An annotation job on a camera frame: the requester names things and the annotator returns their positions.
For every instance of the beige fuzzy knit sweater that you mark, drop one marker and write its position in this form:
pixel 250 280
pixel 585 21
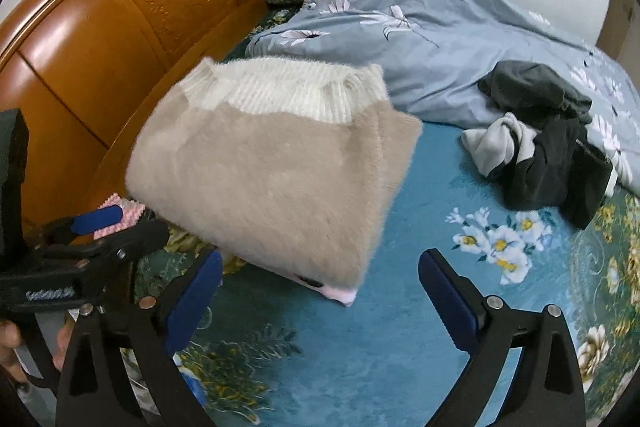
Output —
pixel 288 164

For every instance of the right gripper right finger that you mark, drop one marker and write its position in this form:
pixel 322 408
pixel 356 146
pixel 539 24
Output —
pixel 546 388

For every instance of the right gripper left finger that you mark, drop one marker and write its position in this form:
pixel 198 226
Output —
pixel 94 387

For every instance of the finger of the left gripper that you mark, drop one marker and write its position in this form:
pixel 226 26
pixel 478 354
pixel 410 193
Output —
pixel 65 230

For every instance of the green floral plush blanket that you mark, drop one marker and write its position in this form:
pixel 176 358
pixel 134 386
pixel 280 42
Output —
pixel 270 352

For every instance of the orange wooden headboard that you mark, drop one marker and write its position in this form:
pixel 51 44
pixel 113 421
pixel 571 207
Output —
pixel 87 73

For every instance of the grey floral duvet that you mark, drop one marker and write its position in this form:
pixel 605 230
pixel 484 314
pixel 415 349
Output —
pixel 433 52

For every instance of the black and grey garment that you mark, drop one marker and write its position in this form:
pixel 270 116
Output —
pixel 538 151

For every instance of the person's left hand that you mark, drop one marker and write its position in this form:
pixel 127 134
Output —
pixel 11 339

